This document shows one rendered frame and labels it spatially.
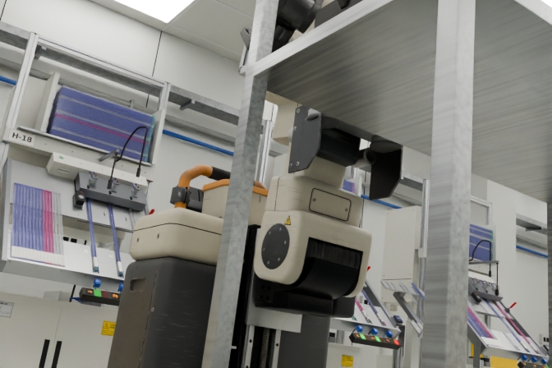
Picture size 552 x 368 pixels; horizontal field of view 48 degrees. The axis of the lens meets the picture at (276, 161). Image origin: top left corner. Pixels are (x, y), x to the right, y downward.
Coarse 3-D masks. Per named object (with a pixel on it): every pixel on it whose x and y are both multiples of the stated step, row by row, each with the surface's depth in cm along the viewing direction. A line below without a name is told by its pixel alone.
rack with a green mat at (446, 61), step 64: (256, 0) 109; (384, 0) 77; (448, 0) 68; (512, 0) 73; (256, 64) 102; (320, 64) 95; (384, 64) 92; (448, 64) 65; (512, 64) 88; (256, 128) 100; (384, 128) 116; (448, 128) 63; (512, 128) 109; (448, 192) 60; (448, 256) 58; (448, 320) 56
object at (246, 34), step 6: (276, 24) 139; (246, 30) 146; (276, 30) 140; (282, 30) 140; (288, 30) 141; (246, 36) 142; (276, 36) 141; (282, 36) 141; (288, 36) 142; (246, 42) 141; (276, 42) 141; (282, 42) 142; (288, 42) 145; (276, 48) 142
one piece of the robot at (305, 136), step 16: (304, 112) 140; (304, 128) 138; (320, 128) 134; (352, 128) 146; (304, 144) 137; (320, 144) 144; (336, 144) 147; (384, 144) 147; (304, 160) 135; (336, 160) 148; (352, 160) 149; (368, 160) 154; (384, 160) 152; (400, 160) 147; (384, 176) 150; (400, 176) 146; (384, 192) 149
